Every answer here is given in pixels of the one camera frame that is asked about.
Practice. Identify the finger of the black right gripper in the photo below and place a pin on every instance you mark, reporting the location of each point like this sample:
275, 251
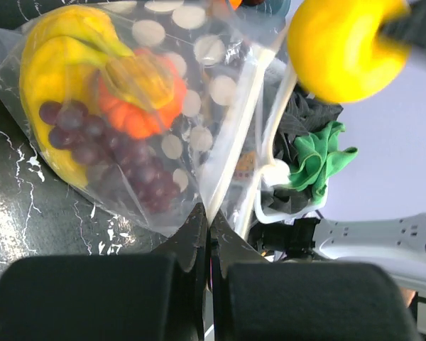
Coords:
409, 29

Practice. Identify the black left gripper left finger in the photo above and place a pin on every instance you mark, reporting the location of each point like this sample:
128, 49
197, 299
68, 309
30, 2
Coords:
158, 295

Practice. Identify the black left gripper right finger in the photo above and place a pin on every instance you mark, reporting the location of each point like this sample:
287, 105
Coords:
255, 299

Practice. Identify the yellow fake lemon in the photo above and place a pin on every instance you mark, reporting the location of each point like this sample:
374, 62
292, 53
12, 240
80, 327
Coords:
337, 53

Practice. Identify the fake orange fruit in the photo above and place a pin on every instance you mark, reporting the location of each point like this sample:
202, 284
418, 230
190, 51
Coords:
235, 4

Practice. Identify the clear zip top bag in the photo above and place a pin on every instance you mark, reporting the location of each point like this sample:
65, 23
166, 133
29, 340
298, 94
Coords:
217, 147

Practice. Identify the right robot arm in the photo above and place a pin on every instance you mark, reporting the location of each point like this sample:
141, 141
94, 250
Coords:
398, 246

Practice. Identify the purple fake grape bunch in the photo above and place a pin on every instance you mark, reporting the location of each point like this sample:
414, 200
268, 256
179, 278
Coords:
122, 173

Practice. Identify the small orange fake pumpkin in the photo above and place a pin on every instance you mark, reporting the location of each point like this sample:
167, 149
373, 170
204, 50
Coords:
142, 95

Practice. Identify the yellow fake banana bunch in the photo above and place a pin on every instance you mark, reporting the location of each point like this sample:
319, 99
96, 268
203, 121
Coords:
64, 55

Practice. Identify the white laundry basket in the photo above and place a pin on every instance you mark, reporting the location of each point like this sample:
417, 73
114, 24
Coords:
280, 213

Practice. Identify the dark pinstriped shirt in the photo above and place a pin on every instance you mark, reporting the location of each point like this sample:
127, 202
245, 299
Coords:
303, 114

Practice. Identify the green microfibre cloth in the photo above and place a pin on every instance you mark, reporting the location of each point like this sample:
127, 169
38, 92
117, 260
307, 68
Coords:
318, 157

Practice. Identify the teal plastic container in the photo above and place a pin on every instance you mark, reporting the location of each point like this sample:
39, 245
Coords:
268, 7

